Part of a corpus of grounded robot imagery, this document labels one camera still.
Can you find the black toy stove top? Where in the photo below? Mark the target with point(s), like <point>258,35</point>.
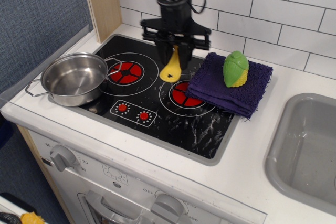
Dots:
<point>136,101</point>

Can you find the stainless steel pot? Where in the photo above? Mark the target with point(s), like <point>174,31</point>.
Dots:
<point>75,79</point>

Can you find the green yellow toy corn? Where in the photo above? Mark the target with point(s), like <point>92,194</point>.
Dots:
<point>235,70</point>

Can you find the purple folded cloth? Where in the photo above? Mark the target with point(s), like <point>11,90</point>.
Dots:
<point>208,85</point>

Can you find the grey timer knob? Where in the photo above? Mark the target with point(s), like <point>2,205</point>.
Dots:
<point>62,157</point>

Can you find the grey sink basin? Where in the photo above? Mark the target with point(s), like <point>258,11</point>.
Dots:
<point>301,161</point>

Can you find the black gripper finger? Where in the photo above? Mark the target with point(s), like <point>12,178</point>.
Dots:
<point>185,54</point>
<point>165,51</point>

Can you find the wooden side post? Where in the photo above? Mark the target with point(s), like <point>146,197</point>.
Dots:
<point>106,17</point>

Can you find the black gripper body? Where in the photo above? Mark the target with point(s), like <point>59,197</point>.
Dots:
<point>176,26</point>

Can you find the yellow black object on floor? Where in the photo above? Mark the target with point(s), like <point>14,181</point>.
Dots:
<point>28,218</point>

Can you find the white toy oven front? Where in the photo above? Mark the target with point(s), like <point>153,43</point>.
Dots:
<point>93,192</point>

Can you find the yellow dish brush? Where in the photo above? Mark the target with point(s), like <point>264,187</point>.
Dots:
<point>172,71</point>

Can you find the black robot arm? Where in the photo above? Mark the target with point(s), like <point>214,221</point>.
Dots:
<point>176,27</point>

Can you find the grey oven knob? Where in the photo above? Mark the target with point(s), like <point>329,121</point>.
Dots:
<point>168,208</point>

